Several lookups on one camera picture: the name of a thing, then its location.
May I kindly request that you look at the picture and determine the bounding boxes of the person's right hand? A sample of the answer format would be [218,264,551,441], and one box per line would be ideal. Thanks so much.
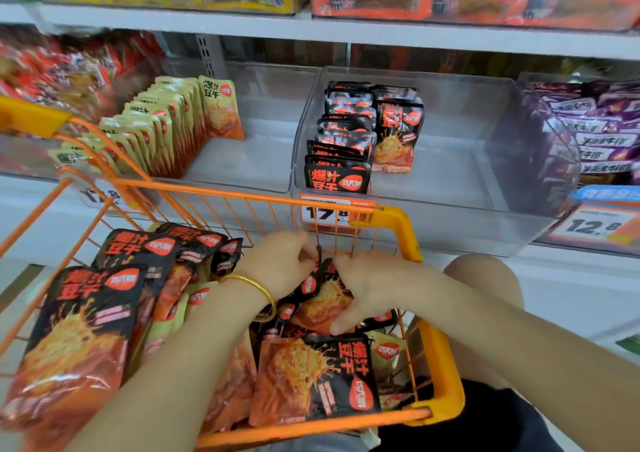
[330,251,443,337]

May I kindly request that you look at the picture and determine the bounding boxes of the person's left hand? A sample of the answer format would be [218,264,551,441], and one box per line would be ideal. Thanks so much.
[232,229,321,304]

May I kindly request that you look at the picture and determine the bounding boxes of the orange shopping cart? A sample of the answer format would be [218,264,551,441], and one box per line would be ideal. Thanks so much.
[0,95,467,452]

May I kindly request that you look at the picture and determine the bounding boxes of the row of black orange snacks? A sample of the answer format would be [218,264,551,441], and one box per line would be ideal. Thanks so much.
[304,81,379,196]

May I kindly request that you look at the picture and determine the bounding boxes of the black flame print snack packet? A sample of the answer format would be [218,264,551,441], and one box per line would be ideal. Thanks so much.
[374,85,422,104]
[372,99,427,175]

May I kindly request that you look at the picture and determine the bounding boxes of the yellow orange snack packet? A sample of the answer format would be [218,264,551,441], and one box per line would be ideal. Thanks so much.
[198,75,245,143]

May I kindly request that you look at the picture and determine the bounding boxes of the row of yellow orange snacks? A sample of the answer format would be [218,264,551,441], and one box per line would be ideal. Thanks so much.
[48,75,211,194]

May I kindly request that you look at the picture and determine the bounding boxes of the pile of black orange snacks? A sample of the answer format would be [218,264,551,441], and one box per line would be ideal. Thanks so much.
[0,221,413,452]

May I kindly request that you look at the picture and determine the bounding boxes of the person's right forearm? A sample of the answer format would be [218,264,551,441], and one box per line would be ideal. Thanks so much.
[420,265,640,452]

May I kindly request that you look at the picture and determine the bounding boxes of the person's left forearm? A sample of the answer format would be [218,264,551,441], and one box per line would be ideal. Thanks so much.
[65,279,273,452]

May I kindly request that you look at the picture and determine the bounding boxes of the person's right leg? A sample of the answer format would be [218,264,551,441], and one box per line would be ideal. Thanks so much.
[440,255,527,390]

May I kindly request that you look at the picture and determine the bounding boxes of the orange blue shelf price tag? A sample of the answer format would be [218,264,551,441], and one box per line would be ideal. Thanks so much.
[540,185,640,255]

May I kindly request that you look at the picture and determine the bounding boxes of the black shorts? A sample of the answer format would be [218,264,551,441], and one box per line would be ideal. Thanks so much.
[375,377,566,452]

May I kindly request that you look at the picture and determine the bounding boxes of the pile of purple packets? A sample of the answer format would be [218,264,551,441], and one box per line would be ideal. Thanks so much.
[525,77,640,185]

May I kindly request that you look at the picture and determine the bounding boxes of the pile of red tan packets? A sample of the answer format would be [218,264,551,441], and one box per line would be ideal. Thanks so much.
[0,29,163,126]

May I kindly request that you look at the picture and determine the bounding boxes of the gold bracelet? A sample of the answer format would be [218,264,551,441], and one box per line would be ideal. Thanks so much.
[222,273,279,324]

